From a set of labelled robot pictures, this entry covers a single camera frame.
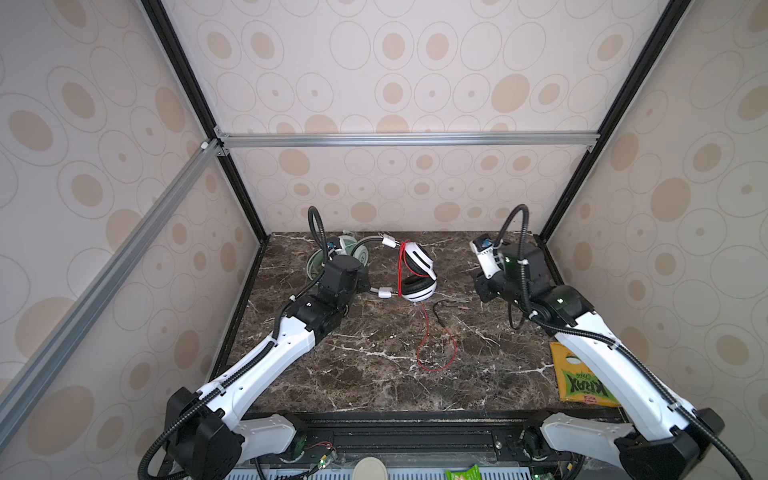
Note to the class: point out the silver aluminium back rail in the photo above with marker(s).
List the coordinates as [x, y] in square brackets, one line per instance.
[410, 139]

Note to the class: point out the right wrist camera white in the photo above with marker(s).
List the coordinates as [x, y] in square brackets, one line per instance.
[487, 256]

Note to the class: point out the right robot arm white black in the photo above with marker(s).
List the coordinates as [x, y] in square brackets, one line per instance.
[612, 360]

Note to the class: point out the mint green headphones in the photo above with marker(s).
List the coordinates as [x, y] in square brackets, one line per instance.
[337, 245]

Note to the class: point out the silver aluminium left rail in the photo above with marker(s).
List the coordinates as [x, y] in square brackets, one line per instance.
[47, 362]

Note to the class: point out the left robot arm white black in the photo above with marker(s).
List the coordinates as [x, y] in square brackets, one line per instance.
[264, 360]

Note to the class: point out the silver aluminium rail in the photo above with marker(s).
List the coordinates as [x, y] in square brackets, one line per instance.
[410, 139]
[47, 362]

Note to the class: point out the white black headphones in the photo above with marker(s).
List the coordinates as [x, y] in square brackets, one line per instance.
[416, 276]

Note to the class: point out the black frame post right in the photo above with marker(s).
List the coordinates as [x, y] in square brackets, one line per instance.
[650, 53]

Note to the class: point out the black mounting base rail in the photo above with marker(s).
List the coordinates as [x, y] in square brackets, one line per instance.
[455, 435]

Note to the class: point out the yellow chips bag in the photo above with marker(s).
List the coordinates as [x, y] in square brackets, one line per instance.
[576, 382]

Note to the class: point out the black frame post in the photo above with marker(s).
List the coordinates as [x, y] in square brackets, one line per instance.
[169, 40]
[650, 53]

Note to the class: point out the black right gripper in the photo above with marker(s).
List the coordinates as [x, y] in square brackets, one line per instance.
[481, 283]

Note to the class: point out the cream lid jar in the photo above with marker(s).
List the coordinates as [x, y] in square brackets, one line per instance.
[370, 468]

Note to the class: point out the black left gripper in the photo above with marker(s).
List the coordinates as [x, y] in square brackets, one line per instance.
[364, 282]

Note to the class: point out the black frame post left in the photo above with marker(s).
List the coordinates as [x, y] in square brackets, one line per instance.
[169, 40]

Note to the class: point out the green snack packet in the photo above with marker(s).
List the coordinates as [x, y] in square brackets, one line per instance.
[472, 473]

